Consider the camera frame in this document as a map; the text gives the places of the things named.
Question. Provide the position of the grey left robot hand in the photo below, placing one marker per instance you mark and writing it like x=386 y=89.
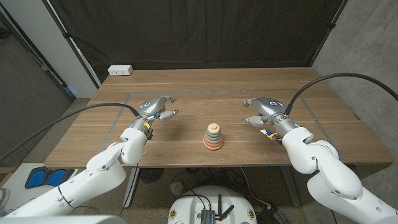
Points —
x=152 y=105

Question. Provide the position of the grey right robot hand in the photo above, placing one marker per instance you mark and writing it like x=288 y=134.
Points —
x=269 y=107

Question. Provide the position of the smallest beige toy disc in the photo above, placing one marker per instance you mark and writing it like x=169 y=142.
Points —
x=213 y=127

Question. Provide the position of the small grey toy disc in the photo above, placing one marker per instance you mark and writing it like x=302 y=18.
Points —
x=213 y=133

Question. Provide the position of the green toy disc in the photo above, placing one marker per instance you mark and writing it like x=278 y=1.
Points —
x=213 y=137

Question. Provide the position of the dusty pink toy disc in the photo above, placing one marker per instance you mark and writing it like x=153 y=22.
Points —
x=213 y=141

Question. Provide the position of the coral red toy disc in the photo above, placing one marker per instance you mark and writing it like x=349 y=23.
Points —
x=213 y=144

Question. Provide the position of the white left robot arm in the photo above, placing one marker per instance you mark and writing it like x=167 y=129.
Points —
x=93 y=177

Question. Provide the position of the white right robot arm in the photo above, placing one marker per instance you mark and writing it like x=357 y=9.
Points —
x=326 y=174

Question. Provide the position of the large orange toy disc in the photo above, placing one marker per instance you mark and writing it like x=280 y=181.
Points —
x=213 y=148

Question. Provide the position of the white power strip box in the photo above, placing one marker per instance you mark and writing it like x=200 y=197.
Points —
x=119 y=70

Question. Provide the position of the grey tape workspace outline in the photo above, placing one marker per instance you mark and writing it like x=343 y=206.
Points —
x=217 y=91

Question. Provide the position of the black round floor fan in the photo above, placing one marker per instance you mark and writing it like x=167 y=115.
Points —
x=151 y=175

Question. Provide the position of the white table leg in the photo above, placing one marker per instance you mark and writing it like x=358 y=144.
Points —
x=132 y=183

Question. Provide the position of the dark grey table leg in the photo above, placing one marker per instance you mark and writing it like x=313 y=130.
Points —
x=290 y=186

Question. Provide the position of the grey round floor object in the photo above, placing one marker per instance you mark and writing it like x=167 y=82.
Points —
x=177 y=188

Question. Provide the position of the black fabric backdrop curtain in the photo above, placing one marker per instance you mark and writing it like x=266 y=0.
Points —
x=202 y=31

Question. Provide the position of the white robot torso base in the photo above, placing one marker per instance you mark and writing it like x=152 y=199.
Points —
x=186 y=205

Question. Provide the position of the black power brick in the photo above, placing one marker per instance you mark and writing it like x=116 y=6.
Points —
x=270 y=215

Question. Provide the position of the grey radio box with antennas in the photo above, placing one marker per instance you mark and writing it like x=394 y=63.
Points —
x=207 y=215

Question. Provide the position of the black foot pedal blue pads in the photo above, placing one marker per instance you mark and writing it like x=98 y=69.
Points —
x=46 y=178

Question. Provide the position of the grey white sneaker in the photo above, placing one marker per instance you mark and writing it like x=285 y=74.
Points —
x=3 y=199

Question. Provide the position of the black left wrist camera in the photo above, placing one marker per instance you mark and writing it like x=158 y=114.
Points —
x=150 y=133

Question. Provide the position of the black backdrop frame pole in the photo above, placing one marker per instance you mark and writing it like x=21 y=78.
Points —
x=331 y=26
x=71 y=43

